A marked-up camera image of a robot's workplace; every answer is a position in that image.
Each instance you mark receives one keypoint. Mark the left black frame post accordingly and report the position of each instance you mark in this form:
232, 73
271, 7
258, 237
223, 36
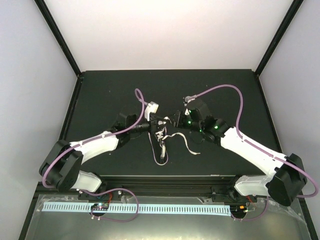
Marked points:
50, 21

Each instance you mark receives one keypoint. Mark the right black frame post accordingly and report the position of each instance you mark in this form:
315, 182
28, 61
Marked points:
280, 32

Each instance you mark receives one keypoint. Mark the black aluminium mounting rail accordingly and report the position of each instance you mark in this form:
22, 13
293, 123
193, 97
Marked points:
217, 188

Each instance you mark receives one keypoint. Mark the black frame post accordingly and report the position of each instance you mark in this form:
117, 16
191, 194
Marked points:
50, 21
280, 32

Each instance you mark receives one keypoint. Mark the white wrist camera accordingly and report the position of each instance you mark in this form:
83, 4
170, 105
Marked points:
151, 108
187, 100

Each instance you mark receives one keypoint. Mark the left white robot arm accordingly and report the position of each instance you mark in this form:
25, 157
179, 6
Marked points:
61, 169

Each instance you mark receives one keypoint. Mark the black sneaker white sole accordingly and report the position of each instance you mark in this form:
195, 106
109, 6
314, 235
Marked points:
158, 147

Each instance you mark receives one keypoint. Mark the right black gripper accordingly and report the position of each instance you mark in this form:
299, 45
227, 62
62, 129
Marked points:
178, 122

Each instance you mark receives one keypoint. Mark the right small circuit board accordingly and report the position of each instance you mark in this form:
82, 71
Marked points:
241, 208

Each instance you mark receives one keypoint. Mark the white shoelace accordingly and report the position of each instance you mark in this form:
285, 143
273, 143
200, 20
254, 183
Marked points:
175, 140

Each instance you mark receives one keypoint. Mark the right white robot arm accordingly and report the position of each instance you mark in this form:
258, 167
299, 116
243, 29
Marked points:
282, 177

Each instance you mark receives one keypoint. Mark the left small circuit board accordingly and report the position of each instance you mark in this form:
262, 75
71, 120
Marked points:
99, 206

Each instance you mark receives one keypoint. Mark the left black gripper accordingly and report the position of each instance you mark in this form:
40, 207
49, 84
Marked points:
154, 126

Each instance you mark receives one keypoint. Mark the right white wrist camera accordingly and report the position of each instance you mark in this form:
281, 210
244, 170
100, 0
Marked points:
187, 100

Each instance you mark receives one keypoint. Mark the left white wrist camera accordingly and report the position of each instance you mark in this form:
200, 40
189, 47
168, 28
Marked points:
151, 108

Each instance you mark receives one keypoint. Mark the white slotted cable duct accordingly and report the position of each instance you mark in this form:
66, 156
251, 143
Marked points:
132, 208

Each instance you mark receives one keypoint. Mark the small circuit board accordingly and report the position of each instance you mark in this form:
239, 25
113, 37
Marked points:
99, 206
241, 208

